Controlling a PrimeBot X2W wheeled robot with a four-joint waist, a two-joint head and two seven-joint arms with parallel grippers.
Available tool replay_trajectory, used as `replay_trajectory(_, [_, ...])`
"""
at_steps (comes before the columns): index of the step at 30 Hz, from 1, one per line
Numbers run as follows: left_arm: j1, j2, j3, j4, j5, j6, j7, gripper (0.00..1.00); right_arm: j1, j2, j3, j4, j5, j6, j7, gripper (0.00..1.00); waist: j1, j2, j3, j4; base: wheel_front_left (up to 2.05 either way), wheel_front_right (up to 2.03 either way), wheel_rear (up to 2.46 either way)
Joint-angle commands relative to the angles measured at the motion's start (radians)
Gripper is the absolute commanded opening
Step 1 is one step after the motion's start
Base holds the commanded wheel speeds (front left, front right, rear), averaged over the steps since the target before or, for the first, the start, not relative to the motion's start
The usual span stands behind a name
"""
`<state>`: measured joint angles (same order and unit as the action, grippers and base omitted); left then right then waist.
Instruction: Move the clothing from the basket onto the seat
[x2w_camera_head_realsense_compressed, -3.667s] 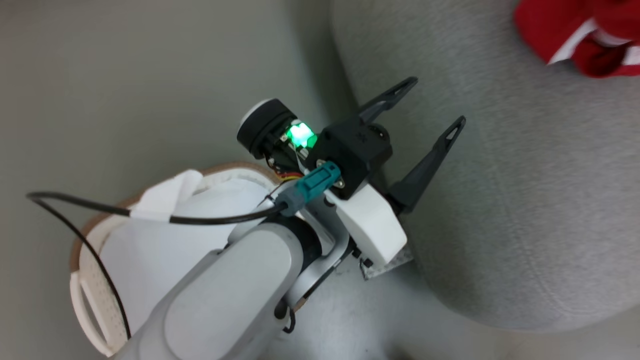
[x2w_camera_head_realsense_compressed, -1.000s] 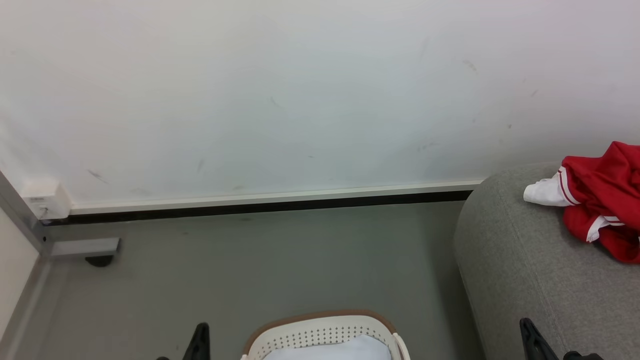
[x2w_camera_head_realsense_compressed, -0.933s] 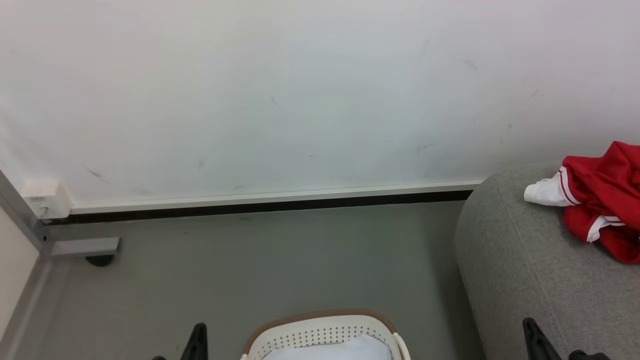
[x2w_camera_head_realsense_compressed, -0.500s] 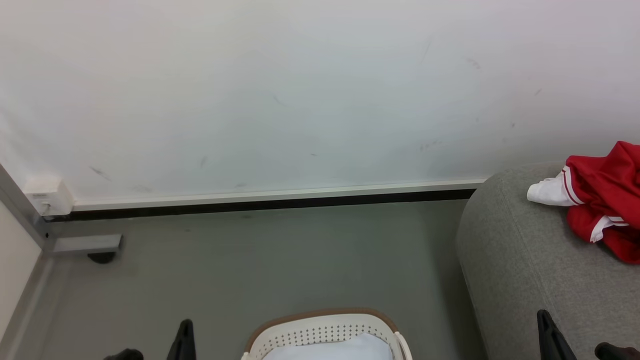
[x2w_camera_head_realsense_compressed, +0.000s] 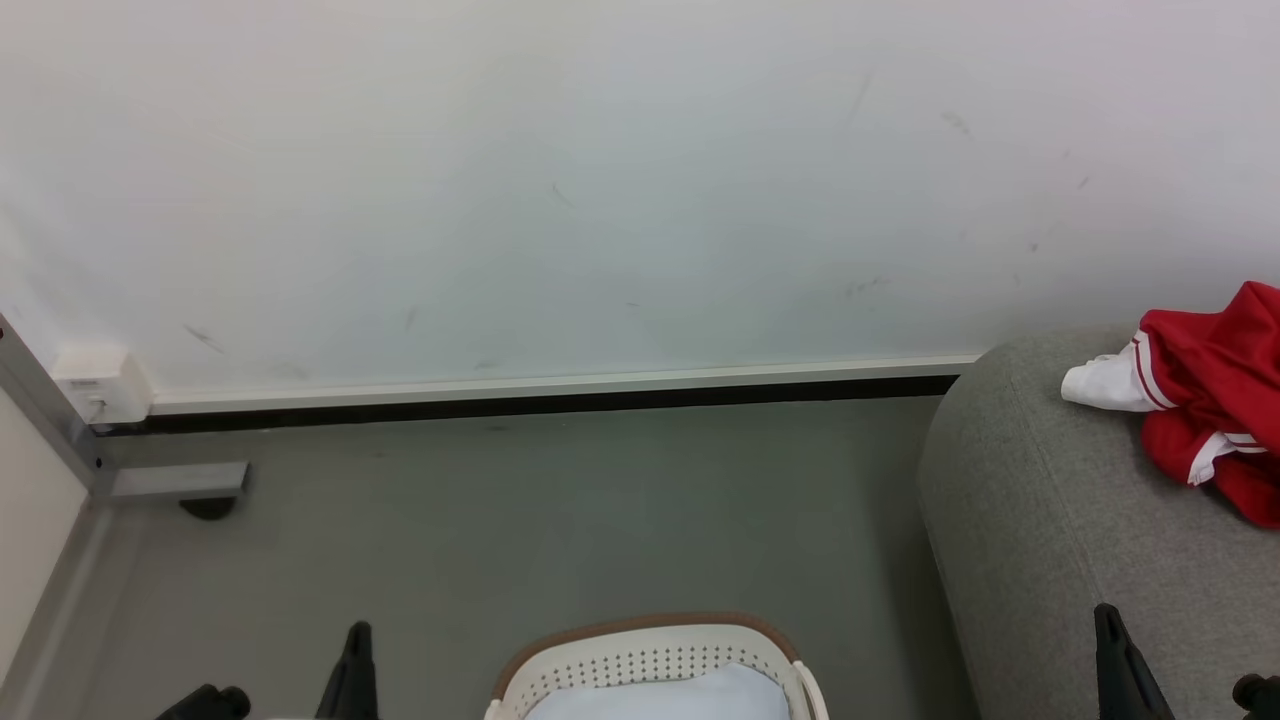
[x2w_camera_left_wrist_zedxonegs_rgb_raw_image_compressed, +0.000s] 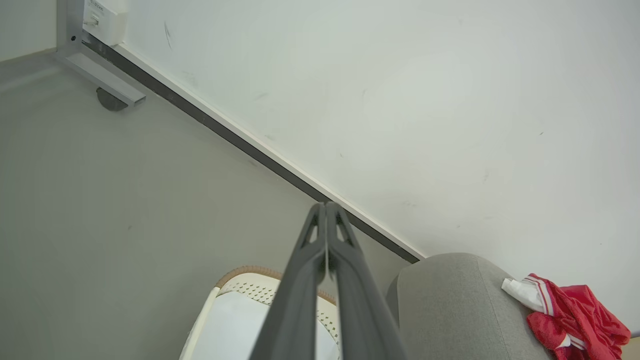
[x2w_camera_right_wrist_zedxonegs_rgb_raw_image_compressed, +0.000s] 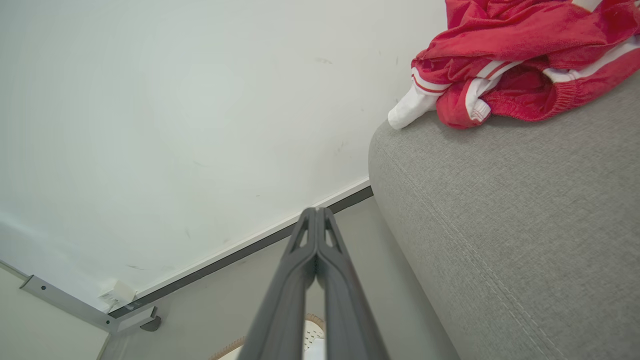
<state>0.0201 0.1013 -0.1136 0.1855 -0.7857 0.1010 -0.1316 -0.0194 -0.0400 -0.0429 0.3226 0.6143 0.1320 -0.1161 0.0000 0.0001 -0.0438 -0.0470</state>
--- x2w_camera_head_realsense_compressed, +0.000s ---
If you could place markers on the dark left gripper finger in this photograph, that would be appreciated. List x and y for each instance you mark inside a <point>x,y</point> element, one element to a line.
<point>355,680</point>

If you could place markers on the light blue cloth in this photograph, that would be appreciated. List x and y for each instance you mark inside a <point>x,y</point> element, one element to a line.
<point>660,698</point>

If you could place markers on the black frame foot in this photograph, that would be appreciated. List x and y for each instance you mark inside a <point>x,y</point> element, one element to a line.
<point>208,507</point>

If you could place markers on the black baseboard strip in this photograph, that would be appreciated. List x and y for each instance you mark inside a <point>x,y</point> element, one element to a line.
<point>550,404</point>

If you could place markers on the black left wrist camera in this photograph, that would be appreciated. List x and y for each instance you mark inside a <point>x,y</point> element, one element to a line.
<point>210,703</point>

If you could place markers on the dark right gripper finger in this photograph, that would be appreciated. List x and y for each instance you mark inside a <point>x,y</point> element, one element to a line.
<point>1125,680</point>

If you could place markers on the beige partition panel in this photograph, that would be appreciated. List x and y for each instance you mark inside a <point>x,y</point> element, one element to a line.
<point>30,520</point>

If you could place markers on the grey fabric sofa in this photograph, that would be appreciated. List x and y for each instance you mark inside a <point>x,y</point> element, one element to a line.
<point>1040,520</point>

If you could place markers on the grey aluminium frame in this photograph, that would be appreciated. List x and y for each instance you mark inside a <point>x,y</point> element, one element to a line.
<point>50,410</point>

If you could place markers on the white junction box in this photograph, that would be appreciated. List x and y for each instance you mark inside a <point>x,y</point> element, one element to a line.
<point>105,385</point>

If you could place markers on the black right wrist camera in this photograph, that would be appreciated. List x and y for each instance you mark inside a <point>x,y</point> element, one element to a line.
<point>1258,692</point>

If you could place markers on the red and white shirt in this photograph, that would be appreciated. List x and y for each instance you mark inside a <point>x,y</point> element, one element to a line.
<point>1210,370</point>

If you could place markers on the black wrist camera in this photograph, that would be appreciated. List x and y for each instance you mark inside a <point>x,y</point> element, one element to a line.
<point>1258,692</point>
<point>210,703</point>

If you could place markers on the white laundry basket brown rim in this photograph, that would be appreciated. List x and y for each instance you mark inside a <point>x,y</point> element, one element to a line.
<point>620,660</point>

